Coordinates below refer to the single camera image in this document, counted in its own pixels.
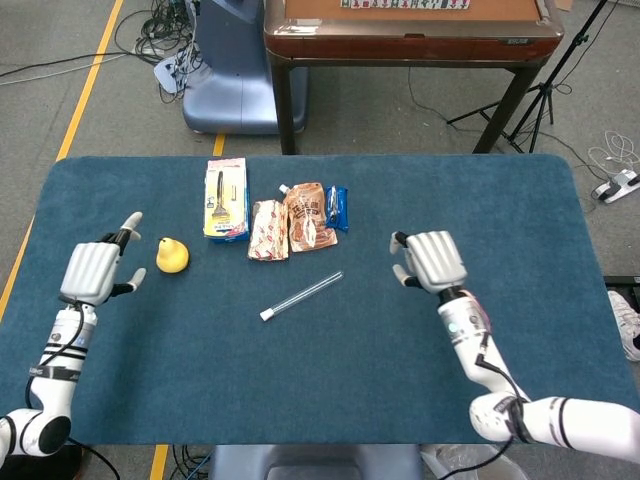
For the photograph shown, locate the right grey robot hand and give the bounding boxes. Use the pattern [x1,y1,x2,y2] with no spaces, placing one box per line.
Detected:
[388,230,469,295]

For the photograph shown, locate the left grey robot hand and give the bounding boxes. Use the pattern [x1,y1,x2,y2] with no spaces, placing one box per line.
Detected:
[59,211,148,308]

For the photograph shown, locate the clear glass test tube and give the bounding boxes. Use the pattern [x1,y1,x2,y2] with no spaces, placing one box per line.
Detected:
[269,270,346,317]

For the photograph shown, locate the yellow pear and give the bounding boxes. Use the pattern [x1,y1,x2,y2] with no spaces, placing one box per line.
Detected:
[155,237,191,275]

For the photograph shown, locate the blue cookie packet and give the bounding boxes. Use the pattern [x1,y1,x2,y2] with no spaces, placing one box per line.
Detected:
[324,185,351,234]

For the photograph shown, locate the orange spout pouch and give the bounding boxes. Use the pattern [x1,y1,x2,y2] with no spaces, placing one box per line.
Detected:
[278,181,340,254]

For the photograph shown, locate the yellow blue razor box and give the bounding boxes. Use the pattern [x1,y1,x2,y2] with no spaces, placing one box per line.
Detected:
[203,157,251,245]

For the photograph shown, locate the blue felt table cover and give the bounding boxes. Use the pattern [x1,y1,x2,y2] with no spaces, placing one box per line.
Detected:
[0,154,637,447]

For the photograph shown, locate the red white snack bag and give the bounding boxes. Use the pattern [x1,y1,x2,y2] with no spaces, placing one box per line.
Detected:
[246,199,291,262]

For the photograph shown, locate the black floor box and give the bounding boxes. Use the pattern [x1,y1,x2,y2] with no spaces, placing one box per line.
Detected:
[603,274,640,301]

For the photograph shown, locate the white power strip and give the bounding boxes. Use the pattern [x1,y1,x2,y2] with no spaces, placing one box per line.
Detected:
[591,168,640,204]

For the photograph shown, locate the white sneaker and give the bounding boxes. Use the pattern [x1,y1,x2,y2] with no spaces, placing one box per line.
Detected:
[606,289,640,363]

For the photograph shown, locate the white floor socket box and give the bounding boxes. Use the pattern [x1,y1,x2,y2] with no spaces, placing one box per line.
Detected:
[153,52,192,94]

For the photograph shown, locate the brown mahjong table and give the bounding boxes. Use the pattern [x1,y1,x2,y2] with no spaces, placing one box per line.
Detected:
[263,0,566,155]

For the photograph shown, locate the blue grey robot torso base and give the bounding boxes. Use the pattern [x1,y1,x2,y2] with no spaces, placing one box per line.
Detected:
[207,443,426,480]

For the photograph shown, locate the black tripod stand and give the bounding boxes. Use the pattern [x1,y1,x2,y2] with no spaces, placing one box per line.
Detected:
[446,0,609,155]

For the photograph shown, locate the face-up mahjong tile row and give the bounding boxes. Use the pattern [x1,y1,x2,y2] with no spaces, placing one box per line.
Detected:
[340,0,472,11]

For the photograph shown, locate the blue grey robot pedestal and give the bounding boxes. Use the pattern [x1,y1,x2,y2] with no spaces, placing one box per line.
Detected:
[181,0,309,136]

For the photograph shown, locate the tangled floor cables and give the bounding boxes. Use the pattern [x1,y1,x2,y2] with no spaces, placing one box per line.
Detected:
[114,0,201,104]

